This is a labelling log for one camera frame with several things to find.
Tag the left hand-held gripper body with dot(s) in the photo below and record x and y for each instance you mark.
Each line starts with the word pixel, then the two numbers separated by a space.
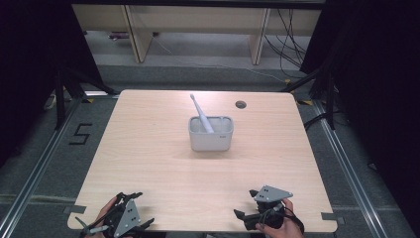
pixel 127 216

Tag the white electric toothbrush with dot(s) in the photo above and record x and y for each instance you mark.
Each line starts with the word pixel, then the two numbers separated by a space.
pixel 202 114

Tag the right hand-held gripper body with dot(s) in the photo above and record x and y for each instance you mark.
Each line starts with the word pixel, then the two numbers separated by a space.
pixel 272 198

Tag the black curtain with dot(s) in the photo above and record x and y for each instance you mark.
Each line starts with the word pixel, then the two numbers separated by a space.
pixel 379 82
pixel 29 66

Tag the person's right hand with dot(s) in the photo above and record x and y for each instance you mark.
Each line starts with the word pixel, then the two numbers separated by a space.
pixel 284 228

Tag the yellow black floor tape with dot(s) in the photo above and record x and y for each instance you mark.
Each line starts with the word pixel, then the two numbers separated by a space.
pixel 87 100
pixel 305 102

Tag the small dark purple object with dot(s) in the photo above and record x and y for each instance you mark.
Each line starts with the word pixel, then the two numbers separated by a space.
pixel 118 35

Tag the light grey plastic holder box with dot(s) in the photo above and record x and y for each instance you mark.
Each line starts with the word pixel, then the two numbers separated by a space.
pixel 211 140

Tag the round grey table grommet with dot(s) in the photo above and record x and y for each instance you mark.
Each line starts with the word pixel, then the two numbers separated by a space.
pixel 241 104

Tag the black metal stand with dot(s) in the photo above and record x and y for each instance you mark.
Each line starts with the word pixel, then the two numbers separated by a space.
pixel 330 99
pixel 60 99

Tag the person's left hand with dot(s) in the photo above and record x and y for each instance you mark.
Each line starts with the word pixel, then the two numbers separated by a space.
pixel 106 209

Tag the silver metal floor rail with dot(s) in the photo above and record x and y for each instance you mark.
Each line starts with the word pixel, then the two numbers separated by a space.
pixel 346 165
pixel 36 172

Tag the grey tape patch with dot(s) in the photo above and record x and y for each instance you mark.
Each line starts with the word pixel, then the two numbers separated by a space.
pixel 75 209
pixel 333 218

